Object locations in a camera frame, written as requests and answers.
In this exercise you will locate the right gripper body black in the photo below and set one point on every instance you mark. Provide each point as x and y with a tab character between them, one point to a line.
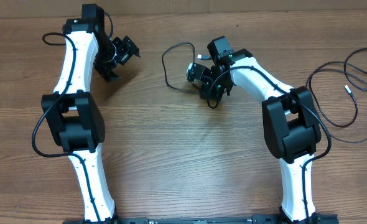
219	87

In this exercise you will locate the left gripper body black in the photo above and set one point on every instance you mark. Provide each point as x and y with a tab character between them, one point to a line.
120	51

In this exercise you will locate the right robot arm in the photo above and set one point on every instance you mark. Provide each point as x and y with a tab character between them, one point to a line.
291	129

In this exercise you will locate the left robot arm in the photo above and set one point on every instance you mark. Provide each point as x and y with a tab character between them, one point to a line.
74	119

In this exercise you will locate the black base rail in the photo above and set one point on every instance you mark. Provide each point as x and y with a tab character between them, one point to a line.
255	219

